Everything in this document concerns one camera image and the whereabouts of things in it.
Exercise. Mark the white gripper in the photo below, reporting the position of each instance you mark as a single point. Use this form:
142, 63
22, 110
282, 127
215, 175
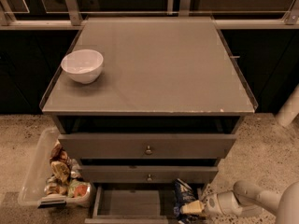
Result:
216, 203

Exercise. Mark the bottom grey drawer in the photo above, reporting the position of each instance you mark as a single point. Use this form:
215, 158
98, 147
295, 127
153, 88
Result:
134, 204

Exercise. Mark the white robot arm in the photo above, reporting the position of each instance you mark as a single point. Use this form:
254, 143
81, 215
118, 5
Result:
244, 200

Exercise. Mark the top grey drawer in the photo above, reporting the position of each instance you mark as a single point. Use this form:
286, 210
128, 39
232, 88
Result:
146, 145

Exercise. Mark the white ceramic bowl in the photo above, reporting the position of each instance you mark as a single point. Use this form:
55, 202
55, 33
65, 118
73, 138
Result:
83, 66

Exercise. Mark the blue chip bag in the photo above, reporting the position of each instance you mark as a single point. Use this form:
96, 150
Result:
183, 194

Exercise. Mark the grey drawer cabinet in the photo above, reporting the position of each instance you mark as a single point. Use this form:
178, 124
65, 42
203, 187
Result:
161, 75

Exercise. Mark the green orange snack package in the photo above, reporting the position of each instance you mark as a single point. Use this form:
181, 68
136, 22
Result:
77, 189

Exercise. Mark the brown snack package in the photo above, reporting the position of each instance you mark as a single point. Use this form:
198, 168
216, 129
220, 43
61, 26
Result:
60, 163

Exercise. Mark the silver snack package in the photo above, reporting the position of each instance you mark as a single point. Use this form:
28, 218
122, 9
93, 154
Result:
55, 186

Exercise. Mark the clear plastic storage bin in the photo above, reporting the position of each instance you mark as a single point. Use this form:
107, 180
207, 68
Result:
32, 191

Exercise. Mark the metal railing frame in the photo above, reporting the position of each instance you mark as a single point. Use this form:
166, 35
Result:
59, 14

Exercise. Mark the grey drawer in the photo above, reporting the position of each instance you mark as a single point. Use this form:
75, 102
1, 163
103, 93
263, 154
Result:
134, 204
148, 174
146, 145

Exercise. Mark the middle grey drawer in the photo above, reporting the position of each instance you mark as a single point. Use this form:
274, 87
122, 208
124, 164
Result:
148, 174

